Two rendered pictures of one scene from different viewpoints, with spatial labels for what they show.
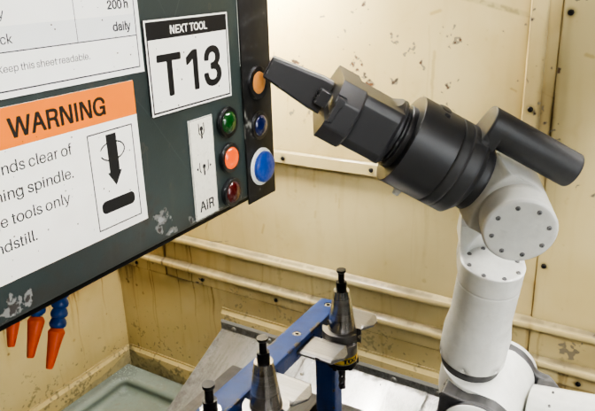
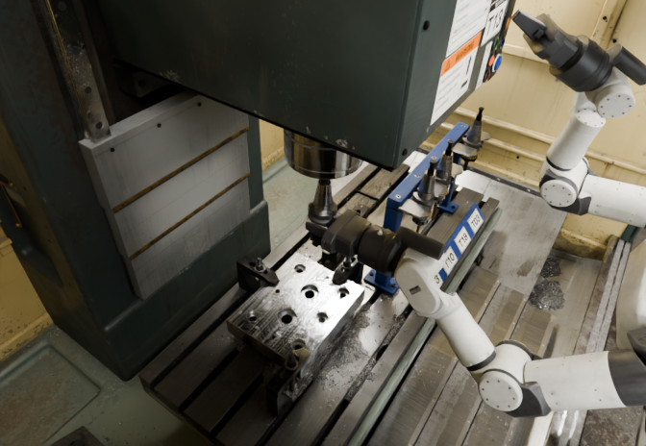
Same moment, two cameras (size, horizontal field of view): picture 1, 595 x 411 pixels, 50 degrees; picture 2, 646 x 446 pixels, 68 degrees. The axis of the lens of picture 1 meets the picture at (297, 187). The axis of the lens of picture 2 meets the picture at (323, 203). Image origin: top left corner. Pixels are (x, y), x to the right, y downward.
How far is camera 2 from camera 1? 0.53 m
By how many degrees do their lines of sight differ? 21
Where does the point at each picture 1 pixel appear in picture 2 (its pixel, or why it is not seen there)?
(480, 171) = (605, 76)
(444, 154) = (591, 67)
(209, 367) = not seen: hidden behind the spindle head
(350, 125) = (555, 52)
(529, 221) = (622, 102)
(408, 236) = (502, 87)
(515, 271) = (600, 122)
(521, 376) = (583, 170)
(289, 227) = not seen: hidden behind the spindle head
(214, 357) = not seen: hidden behind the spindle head
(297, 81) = (529, 24)
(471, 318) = (572, 141)
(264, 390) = (446, 166)
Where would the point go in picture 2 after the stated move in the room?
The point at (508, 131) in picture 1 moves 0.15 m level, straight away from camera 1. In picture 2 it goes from (624, 58) to (618, 32)
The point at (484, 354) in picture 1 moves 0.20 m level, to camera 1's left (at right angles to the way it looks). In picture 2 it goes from (572, 159) to (483, 154)
